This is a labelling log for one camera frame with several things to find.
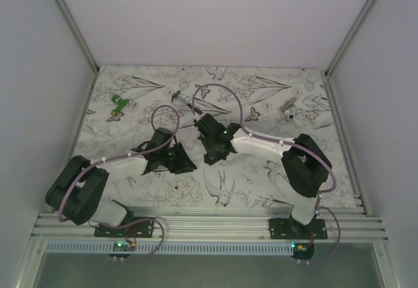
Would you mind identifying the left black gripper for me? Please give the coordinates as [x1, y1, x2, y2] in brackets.
[159, 142, 197, 174]

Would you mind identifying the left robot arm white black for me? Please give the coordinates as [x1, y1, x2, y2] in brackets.
[45, 127, 197, 237]

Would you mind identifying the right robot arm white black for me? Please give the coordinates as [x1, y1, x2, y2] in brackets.
[194, 114, 336, 239]

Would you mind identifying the floral patterned table mat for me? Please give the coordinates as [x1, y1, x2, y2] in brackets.
[74, 65, 355, 208]

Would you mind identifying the grey metal fitting part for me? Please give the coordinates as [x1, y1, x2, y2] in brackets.
[280, 97, 297, 113]

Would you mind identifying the green plastic connector part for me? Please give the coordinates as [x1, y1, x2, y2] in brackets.
[110, 95, 130, 116]

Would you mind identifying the left small circuit board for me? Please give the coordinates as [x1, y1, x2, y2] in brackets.
[108, 241, 137, 262]

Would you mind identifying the small circuit board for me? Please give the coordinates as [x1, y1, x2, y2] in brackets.
[108, 241, 137, 262]
[291, 243, 315, 264]

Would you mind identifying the right small circuit board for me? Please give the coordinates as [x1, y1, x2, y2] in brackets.
[291, 243, 315, 264]

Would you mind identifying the small black handled hammer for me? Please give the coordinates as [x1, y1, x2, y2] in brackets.
[171, 90, 202, 115]

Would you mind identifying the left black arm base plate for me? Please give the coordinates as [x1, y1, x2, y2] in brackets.
[94, 217, 154, 238]

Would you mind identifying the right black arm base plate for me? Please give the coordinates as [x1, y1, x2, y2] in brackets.
[268, 217, 328, 240]

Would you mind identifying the white slotted cable duct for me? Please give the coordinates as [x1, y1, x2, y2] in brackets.
[45, 242, 295, 255]

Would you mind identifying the aluminium rail front frame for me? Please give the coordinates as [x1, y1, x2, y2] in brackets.
[31, 207, 389, 243]

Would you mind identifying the left aluminium corner post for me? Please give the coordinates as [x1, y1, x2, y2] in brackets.
[54, 0, 100, 74]

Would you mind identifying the aluminium corner post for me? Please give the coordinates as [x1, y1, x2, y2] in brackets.
[54, 0, 100, 74]
[325, 0, 378, 78]

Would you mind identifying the right aluminium corner post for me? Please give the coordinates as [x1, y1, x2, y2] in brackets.
[325, 0, 378, 78]

